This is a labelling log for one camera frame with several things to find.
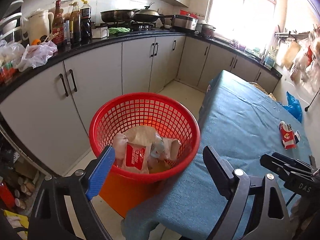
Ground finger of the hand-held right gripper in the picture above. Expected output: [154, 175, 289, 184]
[260, 154, 313, 180]
[272, 152, 313, 173]

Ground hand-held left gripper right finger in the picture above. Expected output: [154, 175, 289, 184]
[202, 145, 292, 240]

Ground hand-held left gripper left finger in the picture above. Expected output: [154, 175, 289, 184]
[27, 145, 117, 240]

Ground red white snack packet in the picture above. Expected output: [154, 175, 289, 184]
[279, 121, 297, 150]

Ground red sachet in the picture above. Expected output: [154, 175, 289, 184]
[125, 142, 147, 168]

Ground brown paper bag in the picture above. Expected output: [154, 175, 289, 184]
[160, 137, 182, 160]

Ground beige paper wrapper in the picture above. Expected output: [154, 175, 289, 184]
[125, 126, 160, 153]

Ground red plastic basket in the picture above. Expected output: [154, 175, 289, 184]
[89, 92, 201, 183]

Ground orange plastic stool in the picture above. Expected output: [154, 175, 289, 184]
[100, 171, 163, 219]

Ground blue tablecloth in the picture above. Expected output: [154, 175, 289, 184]
[121, 70, 314, 240]

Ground blue plastic bag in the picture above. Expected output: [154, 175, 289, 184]
[282, 91, 303, 123]

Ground tan wicker object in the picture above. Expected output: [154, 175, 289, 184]
[247, 81, 277, 102]

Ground chrome rack tube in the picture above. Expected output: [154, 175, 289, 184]
[0, 120, 63, 179]

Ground red plastic bottle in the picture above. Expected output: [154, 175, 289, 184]
[0, 176, 15, 210]

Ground hanging plastic bags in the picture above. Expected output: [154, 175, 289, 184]
[282, 25, 320, 93]

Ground grey base cabinets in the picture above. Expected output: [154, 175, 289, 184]
[0, 35, 282, 178]

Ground teal plastic container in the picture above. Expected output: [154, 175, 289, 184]
[264, 52, 275, 68]

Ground hanging wooden cutting board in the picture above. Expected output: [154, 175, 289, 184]
[281, 41, 302, 70]

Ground black countertop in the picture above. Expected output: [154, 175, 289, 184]
[0, 29, 283, 100]

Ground pinkish plastic bag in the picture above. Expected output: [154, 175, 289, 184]
[19, 40, 58, 72]

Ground red snack jars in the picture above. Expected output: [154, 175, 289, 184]
[0, 62, 15, 84]

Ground small white box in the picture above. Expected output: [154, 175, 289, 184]
[91, 27, 108, 39]

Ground dark cooking pot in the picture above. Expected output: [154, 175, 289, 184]
[201, 24, 217, 38]

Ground green cloth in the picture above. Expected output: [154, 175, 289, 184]
[108, 26, 131, 35]

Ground window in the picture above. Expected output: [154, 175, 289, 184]
[206, 0, 278, 53]

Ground red label sauce bottle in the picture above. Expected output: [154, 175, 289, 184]
[51, 0, 65, 47]

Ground pile of clear food bags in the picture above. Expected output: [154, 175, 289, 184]
[0, 40, 25, 80]

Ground dark soy sauce bottle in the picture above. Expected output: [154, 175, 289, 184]
[80, 0, 92, 40]

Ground silver rice cooker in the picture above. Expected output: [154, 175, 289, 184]
[172, 14, 198, 32]

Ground gas stove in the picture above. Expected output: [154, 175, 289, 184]
[100, 21, 163, 33]

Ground brown oil bottle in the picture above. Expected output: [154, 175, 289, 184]
[69, 2, 82, 44]

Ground white electric kettle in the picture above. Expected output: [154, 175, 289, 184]
[21, 9, 54, 45]

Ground black frying pan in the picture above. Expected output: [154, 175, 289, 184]
[100, 9, 140, 23]

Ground red basin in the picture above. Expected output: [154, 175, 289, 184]
[179, 9, 199, 18]

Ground wok with lid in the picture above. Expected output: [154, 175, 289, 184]
[131, 3, 175, 23]

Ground white dish rack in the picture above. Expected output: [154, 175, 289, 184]
[0, 0, 24, 43]

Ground black power cable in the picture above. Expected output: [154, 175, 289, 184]
[304, 80, 320, 112]

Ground metal wall rack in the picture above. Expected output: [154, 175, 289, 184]
[274, 25, 310, 43]

